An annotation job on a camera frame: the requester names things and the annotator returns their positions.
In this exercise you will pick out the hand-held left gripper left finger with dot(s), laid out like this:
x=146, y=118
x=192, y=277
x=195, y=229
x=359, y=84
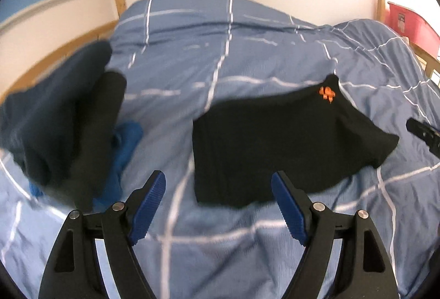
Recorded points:
x=148, y=202

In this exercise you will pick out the blue cloth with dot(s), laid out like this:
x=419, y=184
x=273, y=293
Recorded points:
x=117, y=161

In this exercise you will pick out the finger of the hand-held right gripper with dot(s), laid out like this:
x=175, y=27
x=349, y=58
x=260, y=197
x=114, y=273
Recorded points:
x=424, y=134

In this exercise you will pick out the dark clothes pile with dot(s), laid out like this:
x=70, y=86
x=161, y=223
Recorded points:
x=58, y=123

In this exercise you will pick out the blue checked blanket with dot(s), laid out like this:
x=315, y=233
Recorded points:
x=240, y=96

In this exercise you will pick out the red plastic box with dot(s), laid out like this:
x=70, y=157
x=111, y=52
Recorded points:
x=410, y=22

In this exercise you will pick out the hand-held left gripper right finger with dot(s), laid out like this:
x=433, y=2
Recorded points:
x=288, y=206

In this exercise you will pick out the black pants with orange print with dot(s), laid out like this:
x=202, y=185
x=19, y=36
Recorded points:
x=275, y=144

